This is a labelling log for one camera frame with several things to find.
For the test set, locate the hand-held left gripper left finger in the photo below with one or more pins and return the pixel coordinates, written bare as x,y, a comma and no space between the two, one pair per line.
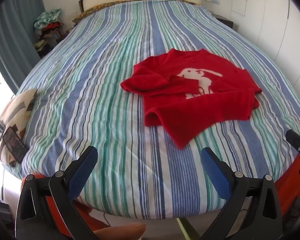
81,170

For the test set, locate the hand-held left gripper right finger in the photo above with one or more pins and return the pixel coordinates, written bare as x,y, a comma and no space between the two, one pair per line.
216,172

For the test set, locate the red rabbit print sweater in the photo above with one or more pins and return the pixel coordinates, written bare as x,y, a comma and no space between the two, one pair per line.
190,110

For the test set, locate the pile of mixed clothes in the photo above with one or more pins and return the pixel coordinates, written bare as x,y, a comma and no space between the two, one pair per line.
48,27

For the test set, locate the orange fleece garment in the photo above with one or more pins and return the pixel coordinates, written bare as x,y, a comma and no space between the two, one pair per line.
286,187

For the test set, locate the black smartphone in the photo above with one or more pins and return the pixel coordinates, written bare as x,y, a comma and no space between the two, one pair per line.
15,145

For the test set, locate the blue green striped bedspread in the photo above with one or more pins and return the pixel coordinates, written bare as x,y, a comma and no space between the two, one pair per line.
102,92

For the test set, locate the beige geometric pattern pillow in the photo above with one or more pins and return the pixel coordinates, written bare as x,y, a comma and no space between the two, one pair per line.
15,112

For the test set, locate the white wardrobe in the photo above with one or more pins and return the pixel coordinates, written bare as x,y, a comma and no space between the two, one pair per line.
272,17

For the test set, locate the dark nightstand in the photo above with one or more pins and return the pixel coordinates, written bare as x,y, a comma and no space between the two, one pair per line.
226,21

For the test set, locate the blue curtain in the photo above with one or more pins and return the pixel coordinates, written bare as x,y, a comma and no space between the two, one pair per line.
12,30

